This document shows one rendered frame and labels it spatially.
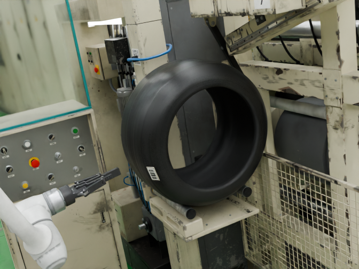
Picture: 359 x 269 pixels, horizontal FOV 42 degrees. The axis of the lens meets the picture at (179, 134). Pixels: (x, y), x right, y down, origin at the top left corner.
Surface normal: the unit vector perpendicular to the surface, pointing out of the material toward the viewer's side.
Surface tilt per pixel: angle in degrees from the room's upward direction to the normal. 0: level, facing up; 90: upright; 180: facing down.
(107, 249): 90
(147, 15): 90
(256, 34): 90
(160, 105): 60
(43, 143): 90
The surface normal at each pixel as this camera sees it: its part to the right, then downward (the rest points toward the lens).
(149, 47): 0.46, 0.20
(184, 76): 0.02, -0.48
